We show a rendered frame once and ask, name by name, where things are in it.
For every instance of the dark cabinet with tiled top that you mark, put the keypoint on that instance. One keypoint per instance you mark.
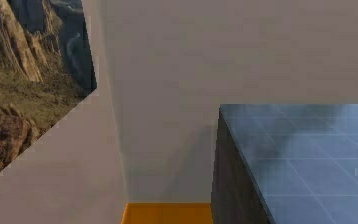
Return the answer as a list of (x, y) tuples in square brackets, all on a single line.
[(287, 166)]

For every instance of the mountain landscape wall picture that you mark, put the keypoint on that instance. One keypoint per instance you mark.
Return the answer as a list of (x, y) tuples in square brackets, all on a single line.
[(23, 76)]

